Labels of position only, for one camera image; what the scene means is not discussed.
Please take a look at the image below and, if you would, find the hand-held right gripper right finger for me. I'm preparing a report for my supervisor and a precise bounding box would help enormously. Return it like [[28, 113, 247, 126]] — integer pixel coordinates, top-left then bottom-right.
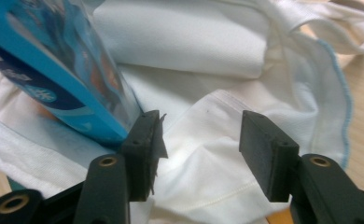
[[238, 109, 301, 203]]

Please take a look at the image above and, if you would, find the green and white cloth bag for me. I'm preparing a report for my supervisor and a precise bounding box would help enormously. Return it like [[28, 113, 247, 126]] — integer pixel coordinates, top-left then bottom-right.
[[0, 0, 364, 224]]

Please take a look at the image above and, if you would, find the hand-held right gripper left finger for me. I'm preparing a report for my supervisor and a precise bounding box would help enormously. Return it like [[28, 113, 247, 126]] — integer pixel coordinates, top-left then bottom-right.
[[119, 109, 169, 203]]

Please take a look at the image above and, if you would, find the folded white cloth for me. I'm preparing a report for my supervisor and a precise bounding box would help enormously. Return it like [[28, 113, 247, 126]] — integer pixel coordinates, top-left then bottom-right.
[[92, 0, 272, 79]]

